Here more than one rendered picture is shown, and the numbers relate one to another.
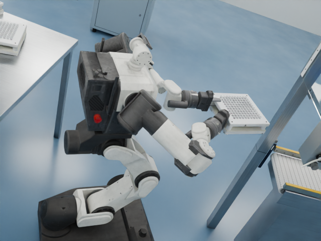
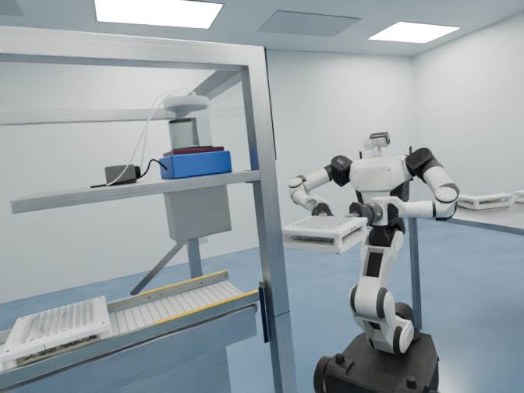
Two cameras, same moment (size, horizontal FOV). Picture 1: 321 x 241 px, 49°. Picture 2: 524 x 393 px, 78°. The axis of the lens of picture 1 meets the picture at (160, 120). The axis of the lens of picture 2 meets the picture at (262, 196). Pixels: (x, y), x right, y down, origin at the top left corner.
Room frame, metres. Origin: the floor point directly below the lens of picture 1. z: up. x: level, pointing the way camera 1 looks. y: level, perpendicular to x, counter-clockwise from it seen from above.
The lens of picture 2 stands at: (2.60, -0.96, 1.30)
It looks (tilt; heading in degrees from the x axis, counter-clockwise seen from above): 6 degrees down; 161
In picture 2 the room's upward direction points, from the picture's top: 6 degrees counter-clockwise
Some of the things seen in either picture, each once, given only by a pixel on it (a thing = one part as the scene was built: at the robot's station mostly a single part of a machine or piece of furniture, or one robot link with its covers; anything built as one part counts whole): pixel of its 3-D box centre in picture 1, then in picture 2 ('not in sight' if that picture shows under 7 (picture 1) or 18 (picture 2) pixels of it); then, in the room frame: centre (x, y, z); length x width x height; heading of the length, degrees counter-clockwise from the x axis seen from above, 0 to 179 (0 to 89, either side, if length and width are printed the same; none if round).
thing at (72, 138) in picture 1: (96, 136); (387, 229); (1.18, 0.25, 0.85); 0.28 x 0.13 x 0.18; 122
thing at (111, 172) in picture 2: not in sight; (123, 174); (1.47, -1.02, 1.30); 0.10 x 0.07 x 0.06; 99
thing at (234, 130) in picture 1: (235, 115); (324, 238); (1.56, -0.36, 0.99); 0.24 x 0.24 x 0.02; 32
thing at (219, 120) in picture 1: (216, 124); (321, 215); (1.36, -0.25, 1.03); 0.12 x 0.10 x 0.13; 154
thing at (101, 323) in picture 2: not in sight; (61, 323); (1.55, -1.24, 0.89); 0.25 x 0.24 x 0.02; 9
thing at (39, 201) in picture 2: not in sight; (145, 188); (1.52, -0.96, 1.25); 0.62 x 0.38 x 0.04; 99
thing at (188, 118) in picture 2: not in sight; (189, 122); (1.45, -0.79, 1.45); 0.15 x 0.15 x 0.19
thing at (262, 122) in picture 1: (239, 109); (323, 225); (1.56, -0.36, 1.04); 0.25 x 0.24 x 0.02; 32
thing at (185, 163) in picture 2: not in sight; (193, 162); (1.44, -0.79, 1.32); 0.21 x 0.20 x 0.09; 9
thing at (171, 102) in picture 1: (176, 101); (373, 213); (1.45, -0.04, 1.02); 0.11 x 0.11 x 0.11; 24
